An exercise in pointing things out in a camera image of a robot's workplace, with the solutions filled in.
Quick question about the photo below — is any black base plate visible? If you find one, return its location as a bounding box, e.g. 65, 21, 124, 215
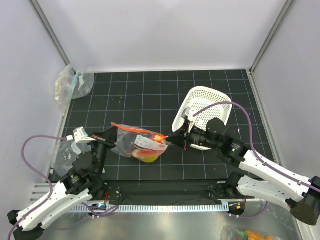
105, 179, 244, 206

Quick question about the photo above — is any white perforated plastic basket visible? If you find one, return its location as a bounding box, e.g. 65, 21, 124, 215
172, 86, 232, 151

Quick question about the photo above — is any left aluminium frame post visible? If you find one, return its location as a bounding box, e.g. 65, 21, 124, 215
28, 0, 71, 66

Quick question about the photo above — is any grey slotted cable duct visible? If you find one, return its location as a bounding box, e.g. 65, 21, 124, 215
66, 202, 229, 214

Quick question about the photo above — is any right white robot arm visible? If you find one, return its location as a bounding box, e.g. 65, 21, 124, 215
165, 118, 320, 226

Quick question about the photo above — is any yellow lemon toy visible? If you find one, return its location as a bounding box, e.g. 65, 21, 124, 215
141, 155, 160, 164

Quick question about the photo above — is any bag of toy vegetables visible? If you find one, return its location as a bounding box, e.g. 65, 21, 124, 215
220, 226, 275, 240

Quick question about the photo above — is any blue zipper bag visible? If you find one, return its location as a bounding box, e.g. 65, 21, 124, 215
54, 64, 95, 109
47, 140, 90, 177

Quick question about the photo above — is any blue zipper bag near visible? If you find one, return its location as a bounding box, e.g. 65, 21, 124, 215
47, 140, 90, 177

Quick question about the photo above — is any blue zipper bag far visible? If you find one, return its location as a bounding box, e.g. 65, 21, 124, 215
54, 64, 95, 109

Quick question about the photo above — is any orange zipper clear bag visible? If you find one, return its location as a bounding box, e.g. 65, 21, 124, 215
111, 122, 170, 164

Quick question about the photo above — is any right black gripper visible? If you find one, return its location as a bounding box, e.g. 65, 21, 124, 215
166, 119, 221, 150

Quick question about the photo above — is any right aluminium frame post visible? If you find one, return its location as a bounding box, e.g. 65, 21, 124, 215
249, 0, 296, 75

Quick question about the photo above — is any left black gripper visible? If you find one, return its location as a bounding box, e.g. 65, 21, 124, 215
85, 124, 117, 175

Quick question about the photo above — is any aluminium frame post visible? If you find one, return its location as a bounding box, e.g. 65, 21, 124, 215
28, 0, 71, 66
249, 0, 296, 75

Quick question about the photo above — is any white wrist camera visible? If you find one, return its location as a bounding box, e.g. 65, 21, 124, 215
73, 126, 93, 144
181, 107, 197, 125

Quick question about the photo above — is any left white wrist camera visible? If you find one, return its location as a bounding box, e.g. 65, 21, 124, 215
73, 126, 93, 144

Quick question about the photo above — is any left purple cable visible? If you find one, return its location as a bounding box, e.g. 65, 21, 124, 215
7, 134, 121, 237

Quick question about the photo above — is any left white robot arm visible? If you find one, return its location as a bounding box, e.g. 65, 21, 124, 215
7, 126, 118, 240

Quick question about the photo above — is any watermelon slice toy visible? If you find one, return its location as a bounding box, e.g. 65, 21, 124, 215
135, 134, 168, 157

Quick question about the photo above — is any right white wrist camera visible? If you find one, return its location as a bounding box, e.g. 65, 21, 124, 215
181, 107, 197, 125

